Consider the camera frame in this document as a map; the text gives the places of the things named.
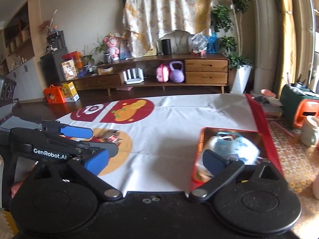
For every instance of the orange green tissue holder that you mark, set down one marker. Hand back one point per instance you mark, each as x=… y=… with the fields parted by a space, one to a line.
x=297 y=104

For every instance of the purple kettlebell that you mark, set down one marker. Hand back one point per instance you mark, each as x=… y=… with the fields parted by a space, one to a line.
x=176 y=75

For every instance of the wooden TV cabinet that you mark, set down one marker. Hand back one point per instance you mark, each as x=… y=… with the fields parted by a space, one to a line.
x=208 y=70

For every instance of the white wifi router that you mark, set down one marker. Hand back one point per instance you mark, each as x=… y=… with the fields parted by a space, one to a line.
x=133 y=76

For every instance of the small potted plant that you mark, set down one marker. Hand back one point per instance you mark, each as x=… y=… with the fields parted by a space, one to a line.
x=100 y=46

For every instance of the blue plastic basket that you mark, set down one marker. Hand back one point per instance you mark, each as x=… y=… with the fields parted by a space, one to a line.
x=213 y=45

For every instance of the yellow curtain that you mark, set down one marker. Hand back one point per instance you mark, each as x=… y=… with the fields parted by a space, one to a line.
x=288 y=51

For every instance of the orange gift box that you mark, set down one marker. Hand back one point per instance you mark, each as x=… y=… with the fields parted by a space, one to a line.
x=54 y=95

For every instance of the red storage box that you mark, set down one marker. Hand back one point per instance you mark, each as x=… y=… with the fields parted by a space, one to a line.
x=264 y=143

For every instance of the snack box on cabinet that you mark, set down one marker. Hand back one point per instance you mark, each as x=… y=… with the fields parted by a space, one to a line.
x=69 y=69

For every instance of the floral cloth TV cover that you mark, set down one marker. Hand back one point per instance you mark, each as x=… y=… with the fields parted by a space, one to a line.
x=146 y=21

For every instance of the black cylinder speaker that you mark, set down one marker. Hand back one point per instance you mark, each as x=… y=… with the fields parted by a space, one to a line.
x=166 y=46

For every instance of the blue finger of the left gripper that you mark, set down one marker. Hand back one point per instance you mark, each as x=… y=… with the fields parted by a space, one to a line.
x=76 y=132

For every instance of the clear plastic bag of items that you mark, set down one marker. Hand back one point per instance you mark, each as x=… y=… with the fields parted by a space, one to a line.
x=198 y=44

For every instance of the printed white tablecloth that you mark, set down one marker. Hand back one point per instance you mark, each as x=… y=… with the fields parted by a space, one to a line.
x=162 y=135

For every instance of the potted green tree white planter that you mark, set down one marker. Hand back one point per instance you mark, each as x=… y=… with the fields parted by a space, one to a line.
x=227 y=18

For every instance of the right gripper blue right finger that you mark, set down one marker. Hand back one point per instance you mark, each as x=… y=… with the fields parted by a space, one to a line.
x=224 y=172

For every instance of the black small fridge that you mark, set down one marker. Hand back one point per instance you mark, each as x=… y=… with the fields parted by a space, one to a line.
x=51 y=65

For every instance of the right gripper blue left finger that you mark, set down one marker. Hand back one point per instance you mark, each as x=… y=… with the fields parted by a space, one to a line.
x=86 y=171

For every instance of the white ceramic mug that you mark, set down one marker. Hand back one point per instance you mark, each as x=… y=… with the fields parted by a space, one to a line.
x=309 y=131

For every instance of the yellow carton box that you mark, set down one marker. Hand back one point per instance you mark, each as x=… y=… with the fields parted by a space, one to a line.
x=69 y=92

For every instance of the person's left hand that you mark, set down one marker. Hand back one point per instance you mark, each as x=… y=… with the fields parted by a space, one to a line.
x=21 y=173

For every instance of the pink plush doll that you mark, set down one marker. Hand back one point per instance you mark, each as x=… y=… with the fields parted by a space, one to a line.
x=111 y=41

